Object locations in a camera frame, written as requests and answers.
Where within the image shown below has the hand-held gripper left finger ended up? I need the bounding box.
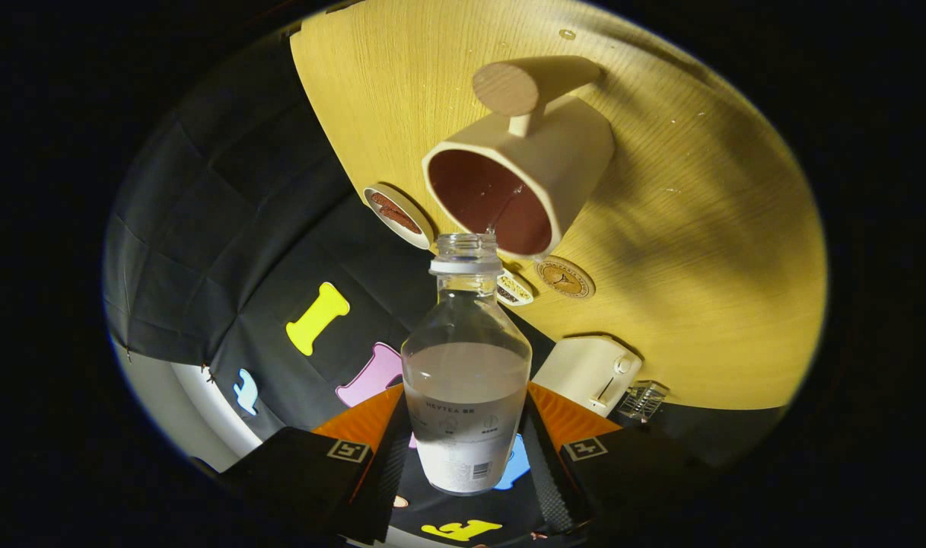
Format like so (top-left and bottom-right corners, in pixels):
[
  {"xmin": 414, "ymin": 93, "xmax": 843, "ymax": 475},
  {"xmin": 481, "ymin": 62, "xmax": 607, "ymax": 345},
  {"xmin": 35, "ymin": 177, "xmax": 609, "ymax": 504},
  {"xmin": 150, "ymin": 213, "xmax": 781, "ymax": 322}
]
[{"xmin": 219, "ymin": 383, "xmax": 412, "ymax": 545}]

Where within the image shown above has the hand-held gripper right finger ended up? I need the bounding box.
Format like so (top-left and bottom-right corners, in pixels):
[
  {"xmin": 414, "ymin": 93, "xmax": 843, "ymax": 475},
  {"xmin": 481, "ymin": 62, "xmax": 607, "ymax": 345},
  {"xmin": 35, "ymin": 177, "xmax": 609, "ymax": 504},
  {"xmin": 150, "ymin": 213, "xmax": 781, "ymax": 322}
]
[{"xmin": 522, "ymin": 383, "xmax": 714, "ymax": 534}]

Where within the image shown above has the clear plastic juice bottle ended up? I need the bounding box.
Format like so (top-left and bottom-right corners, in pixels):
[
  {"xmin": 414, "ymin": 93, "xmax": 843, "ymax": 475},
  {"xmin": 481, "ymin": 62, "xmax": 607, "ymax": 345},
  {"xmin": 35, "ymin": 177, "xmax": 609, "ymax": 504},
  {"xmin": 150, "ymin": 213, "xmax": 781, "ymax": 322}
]
[{"xmin": 400, "ymin": 232, "xmax": 533, "ymax": 495}]

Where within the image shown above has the round brown coaster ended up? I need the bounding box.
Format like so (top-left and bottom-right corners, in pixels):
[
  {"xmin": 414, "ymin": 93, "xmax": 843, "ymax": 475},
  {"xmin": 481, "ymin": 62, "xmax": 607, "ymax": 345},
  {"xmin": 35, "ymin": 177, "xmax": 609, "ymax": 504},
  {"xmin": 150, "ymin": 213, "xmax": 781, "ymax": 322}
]
[{"xmin": 536, "ymin": 256, "xmax": 596, "ymax": 300}]

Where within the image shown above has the cream cup with wooden handle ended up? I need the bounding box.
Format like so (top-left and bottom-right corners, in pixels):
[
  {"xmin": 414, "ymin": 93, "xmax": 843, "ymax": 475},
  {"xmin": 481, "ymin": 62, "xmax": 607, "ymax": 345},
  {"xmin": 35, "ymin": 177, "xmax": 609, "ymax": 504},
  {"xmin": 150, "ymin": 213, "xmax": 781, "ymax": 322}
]
[{"xmin": 422, "ymin": 55, "xmax": 616, "ymax": 260}]

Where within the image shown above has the white toaster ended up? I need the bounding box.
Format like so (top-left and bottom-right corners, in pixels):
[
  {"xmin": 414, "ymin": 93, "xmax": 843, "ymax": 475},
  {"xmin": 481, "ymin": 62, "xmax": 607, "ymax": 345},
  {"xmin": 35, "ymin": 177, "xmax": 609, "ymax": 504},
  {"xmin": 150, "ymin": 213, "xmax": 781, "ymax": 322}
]
[{"xmin": 533, "ymin": 335, "xmax": 643, "ymax": 417}]

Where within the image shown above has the small clear glass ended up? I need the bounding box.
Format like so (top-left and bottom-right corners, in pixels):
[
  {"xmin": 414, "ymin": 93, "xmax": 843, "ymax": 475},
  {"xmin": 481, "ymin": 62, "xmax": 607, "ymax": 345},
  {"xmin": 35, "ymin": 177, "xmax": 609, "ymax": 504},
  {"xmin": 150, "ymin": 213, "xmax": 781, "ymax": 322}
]
[{"xmin": 619, "ymin": 381, "xmax": 670, "ymax": 425}]

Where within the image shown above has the white divided grain dish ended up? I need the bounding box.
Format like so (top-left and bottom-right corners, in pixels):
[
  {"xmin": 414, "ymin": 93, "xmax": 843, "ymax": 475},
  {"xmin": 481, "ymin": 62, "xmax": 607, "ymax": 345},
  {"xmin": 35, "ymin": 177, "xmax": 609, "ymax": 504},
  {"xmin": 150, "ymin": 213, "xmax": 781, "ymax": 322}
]
[{"xmin": 496, "ymin": 268, "xmax": 536, "ymax": 307}]

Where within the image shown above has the round white plate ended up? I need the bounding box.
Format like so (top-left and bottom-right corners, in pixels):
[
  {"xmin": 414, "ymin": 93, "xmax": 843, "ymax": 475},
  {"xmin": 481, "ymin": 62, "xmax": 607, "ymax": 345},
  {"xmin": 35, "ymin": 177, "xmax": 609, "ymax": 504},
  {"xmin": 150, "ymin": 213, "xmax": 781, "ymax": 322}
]
[{"xmin": 363, "ymin": 183, "xmax": 435, "ymax": 250}]

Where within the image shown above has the wooden table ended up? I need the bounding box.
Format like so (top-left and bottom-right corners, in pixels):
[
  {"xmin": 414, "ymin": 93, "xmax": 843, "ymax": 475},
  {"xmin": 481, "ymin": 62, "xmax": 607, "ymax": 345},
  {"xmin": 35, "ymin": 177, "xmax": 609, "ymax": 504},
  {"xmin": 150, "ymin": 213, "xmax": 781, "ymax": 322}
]
[{"xmin": 289, "ymin": 0, "xmax": 829, "ymax": 412}]

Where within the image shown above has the reddish brown meat slice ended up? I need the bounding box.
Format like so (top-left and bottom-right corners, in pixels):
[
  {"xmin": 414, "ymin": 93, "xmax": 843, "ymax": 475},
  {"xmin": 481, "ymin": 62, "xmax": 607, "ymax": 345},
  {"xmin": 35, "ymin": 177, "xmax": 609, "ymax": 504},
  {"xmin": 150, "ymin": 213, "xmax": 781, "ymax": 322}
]
[{"xmin": 371, "ymin": 192, "xmax": 424, "ymax": 235}]

